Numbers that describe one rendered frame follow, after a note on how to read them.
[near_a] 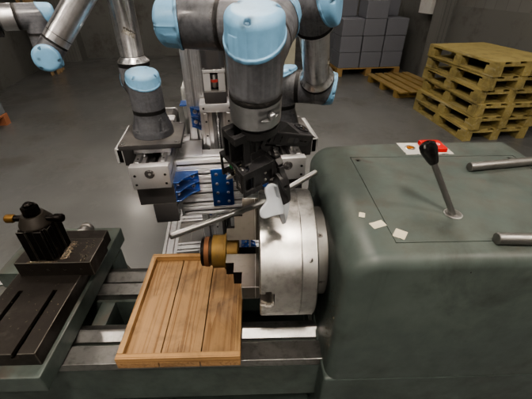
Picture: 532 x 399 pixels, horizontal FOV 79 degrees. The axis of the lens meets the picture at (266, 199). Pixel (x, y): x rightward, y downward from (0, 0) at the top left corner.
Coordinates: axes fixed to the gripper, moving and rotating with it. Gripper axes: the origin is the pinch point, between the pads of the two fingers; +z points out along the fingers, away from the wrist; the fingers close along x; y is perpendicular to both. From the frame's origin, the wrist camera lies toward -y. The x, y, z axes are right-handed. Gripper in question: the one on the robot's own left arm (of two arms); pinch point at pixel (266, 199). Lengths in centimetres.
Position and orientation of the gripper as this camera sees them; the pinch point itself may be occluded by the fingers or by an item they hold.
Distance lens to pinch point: 64.9
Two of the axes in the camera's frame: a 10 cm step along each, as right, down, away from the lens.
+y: -8.0, 4.5, -3.9
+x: 6.0, 6.1, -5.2
